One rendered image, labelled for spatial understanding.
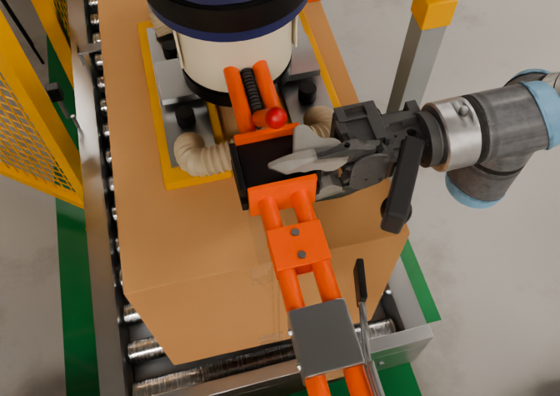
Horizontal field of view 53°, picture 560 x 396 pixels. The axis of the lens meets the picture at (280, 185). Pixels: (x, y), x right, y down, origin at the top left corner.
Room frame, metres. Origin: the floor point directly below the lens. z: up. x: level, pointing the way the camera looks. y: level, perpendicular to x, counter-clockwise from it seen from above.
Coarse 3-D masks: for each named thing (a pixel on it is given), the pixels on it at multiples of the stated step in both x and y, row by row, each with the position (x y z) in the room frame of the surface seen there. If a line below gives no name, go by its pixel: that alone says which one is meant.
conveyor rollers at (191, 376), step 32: (96, 0) 1.44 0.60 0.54; (96, 64) 1.17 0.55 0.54; (128, 320) 0.39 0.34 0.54; (384, 320) 0.39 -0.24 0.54; (128, 352) 0.32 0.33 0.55; (160, 352) 0.32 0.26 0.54; (256, 352) 0.32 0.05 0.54; (288, 352) 0.31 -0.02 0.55; (160, 384) 0.25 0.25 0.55; (192, 384) 0.25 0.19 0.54
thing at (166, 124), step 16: (144, 32) 0.71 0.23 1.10; (144, 48) 0.68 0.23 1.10; (160, 48) 0.67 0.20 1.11; (176, 48) 0.65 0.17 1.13; (144, 64) 0.64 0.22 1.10; (160, 96) 0.57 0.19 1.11; (160, 112) 0.54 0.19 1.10; (176, 112) 0.52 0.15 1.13; (192, 112) 0.52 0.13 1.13; (208, 112) 0.54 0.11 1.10; (160, 128) 0.51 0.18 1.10; (176, 128) 0.51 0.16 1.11; (192, 128) 0.51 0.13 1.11; (208, 128) 0.51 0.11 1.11; (160, 144) 0.48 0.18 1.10; (208, 144) 0.48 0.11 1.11; (160, 160) 0.46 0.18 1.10; (176, 176) 0.43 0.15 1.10; (208, 176) 0.43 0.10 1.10; (224, 176) 0.43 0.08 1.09
